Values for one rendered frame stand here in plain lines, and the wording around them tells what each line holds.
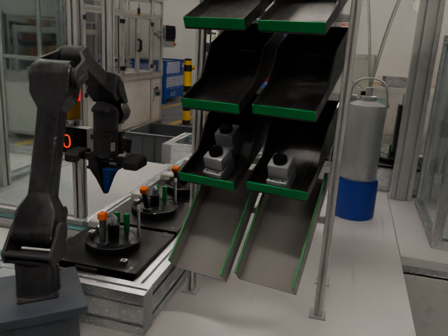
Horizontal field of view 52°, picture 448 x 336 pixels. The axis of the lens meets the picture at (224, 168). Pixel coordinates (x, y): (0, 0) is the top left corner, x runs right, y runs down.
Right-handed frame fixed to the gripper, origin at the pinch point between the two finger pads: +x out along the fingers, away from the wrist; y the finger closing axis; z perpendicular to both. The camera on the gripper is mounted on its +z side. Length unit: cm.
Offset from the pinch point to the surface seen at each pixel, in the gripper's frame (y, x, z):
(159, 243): -11.1, 18.2, 7.8
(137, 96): 257, 60, 579
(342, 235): -59, 29, 58
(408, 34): -183, -73, 1042
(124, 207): 8.9, 18.3, 28.1
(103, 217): -0.8, 8.6, -3.0
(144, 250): -9.0, 18.2, 2.8
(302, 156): -45.1, -10.0, 6.3
